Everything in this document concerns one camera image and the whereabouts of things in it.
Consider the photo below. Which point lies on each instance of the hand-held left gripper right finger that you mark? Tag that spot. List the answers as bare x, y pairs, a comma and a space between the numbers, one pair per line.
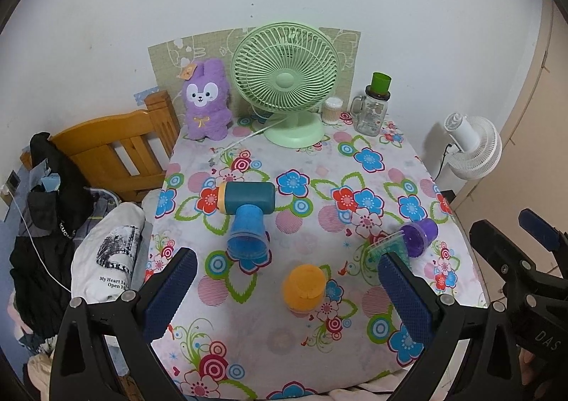
406, 299

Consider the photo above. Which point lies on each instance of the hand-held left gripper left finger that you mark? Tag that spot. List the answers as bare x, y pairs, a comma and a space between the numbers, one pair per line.
171, 290

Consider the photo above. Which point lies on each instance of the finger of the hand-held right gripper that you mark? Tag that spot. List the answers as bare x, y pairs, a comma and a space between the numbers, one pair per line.
539, 228
499, 248

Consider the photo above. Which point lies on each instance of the blue plastic cup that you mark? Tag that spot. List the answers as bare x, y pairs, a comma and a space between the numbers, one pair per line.
248, 232

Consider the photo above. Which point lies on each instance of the clear green plastic cup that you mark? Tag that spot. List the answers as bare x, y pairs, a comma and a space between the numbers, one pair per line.
384, 248

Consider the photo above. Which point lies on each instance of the purple plastic cup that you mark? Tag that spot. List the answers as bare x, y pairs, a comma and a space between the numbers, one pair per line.
419, 237

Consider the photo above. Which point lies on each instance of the orange plastic cup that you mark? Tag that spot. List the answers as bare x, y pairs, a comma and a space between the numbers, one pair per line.
304, 288

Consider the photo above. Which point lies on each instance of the small green cup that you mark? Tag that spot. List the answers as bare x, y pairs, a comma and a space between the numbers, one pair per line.
381, 81

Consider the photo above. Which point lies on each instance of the person's right hand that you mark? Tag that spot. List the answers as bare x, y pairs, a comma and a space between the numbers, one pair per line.
527, 365

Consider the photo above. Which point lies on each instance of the white printed shirt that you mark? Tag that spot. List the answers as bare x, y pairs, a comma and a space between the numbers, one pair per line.
111, 245

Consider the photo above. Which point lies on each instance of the beige door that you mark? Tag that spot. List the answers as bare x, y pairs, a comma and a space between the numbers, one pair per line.
523, 126

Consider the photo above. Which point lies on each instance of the white fan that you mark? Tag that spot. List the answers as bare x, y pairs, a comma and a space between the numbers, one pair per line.
475, 146

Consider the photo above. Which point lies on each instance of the grey plaid garment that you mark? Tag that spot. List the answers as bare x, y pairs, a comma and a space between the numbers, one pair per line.
100, 212

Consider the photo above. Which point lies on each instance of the teal bottle with orange cap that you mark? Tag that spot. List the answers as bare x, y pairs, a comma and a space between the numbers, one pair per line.
250, 196

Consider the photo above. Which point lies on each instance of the black jacket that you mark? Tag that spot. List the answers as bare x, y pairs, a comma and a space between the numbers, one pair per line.
44, 214

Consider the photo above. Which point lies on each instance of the floral tablecloth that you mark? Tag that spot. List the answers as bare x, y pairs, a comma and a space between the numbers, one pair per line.
310, 179

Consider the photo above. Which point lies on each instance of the wooden chair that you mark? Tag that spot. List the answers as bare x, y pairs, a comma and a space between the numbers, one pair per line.
115, 139

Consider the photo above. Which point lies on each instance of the blue face mask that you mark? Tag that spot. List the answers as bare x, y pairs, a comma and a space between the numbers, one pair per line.
50, 182

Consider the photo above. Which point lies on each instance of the glass mug jar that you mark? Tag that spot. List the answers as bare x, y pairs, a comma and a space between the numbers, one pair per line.
370, 115

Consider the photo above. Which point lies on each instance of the purple plush bunny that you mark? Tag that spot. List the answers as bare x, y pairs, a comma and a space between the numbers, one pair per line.
206, 104

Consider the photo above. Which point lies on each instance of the cotton swab container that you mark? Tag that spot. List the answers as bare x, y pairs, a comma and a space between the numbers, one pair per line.
332, 111

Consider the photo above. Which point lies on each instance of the green desk fan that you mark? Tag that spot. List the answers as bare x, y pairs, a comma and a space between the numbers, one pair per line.
286, 77

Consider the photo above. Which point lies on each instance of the wall socket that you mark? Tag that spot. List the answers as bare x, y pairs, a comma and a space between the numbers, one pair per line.
12, 181

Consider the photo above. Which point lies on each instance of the beige patterned wall paper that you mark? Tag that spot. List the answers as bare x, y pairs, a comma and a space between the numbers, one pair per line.
213, 48

